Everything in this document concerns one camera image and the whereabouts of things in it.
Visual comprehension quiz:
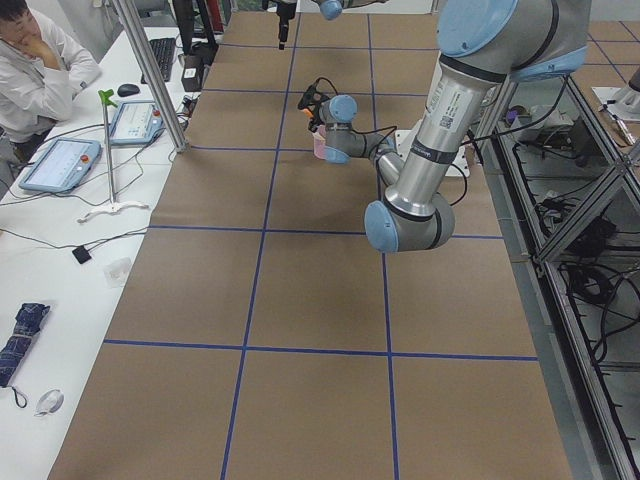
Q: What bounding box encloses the brown paper table cover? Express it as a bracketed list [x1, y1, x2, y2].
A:
[47, 12, 640, 480]

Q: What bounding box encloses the pink mesh pen holder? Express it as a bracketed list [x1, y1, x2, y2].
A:
[312, 125, 326, 160]

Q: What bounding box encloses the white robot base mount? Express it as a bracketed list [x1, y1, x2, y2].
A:
[394, 128, 474, 180]

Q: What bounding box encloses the aluminium frame post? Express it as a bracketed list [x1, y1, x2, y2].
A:
[112, 0, 187, 153]

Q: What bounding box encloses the black computer mouse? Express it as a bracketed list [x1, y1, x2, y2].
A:
[117, 83, 140, 98]

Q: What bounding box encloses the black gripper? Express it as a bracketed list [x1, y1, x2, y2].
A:
[297, 84, 328, 132]

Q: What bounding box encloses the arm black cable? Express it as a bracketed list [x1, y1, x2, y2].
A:
[312, 75, 399, 151]
[439, 74, 571, 206]

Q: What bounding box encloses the small black square device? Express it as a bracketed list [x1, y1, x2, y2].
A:
[72, 245, 92, 265]

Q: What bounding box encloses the clear plastic bag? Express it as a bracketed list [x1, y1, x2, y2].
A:
[103, 257, 132, 288]

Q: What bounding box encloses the near blue teach pendant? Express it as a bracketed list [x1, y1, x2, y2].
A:
[19, 138, 102, 193]

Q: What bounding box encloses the blue teach pendant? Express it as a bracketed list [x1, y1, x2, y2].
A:
[19, 138, 102, 193]
[110, 100, 164, 147]

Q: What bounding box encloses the white stand with green clip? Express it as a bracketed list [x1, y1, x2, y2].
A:
[77, 89, 149, 224]

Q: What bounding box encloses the person in white coat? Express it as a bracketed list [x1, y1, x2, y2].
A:
[1, 1, 101, 163]

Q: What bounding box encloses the black keyboard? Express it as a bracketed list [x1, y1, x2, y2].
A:
[149, 37, 177, 83]

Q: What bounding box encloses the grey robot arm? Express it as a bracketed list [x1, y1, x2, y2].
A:
[297, 77, 405, 186]
[364, 1, 591, 253]

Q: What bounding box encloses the far blue teach pendant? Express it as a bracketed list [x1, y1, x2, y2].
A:
[110, 100, 164, 147]

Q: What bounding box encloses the folded blue umbrella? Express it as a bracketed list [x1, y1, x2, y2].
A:
[1, 303, 51, 409]

